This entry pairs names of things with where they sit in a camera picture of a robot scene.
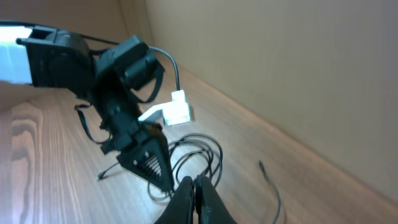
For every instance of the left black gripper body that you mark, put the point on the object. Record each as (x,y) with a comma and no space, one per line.
(129,136)

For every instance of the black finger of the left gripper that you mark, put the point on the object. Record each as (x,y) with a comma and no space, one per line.
(150,160)

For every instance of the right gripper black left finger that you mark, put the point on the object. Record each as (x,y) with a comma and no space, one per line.
(181,206)

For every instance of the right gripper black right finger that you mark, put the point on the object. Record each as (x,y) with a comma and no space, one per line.
(209,205)

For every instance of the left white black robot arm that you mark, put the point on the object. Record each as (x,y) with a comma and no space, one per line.
(104,79)

